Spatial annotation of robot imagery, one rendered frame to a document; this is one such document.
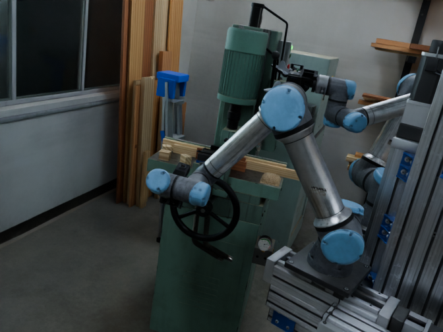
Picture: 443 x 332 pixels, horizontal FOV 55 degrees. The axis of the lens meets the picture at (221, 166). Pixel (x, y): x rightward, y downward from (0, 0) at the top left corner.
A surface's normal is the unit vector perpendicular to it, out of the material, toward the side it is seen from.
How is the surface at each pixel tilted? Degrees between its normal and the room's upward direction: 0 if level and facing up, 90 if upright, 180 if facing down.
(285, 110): 84
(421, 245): 90
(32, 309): 0
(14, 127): 90
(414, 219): 90
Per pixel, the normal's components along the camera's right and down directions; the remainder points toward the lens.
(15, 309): 0.15, -0.94
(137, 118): 0.92, 0.22
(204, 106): -0.36, 0.25
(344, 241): -0.19, 0.40
